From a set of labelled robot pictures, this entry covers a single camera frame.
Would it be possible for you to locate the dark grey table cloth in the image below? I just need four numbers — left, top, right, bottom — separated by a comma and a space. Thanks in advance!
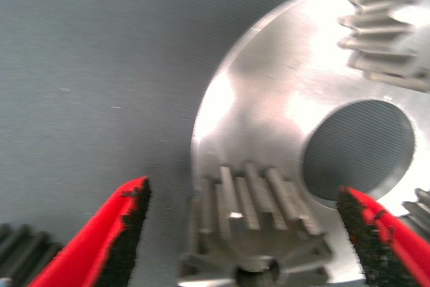
0, 0, 417, 287

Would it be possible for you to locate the small steel gear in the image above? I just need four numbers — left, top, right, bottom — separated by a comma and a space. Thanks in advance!
337, 0, 430, 93
401, 188, 430, 231

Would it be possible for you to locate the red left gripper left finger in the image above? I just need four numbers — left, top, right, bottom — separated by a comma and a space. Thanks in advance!
28, 175, 152, 287

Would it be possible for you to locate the smaller dark steel gear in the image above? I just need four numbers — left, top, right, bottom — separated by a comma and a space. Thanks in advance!
0, 222, 65, 287

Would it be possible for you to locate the larger steel gear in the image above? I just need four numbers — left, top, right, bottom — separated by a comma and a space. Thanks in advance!
177, 162, 335, 287

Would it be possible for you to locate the round metal plate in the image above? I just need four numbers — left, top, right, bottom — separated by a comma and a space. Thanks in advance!
189, 0, 430, 284

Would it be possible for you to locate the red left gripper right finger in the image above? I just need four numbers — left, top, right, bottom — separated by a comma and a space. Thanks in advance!
335, 185, 430, 287

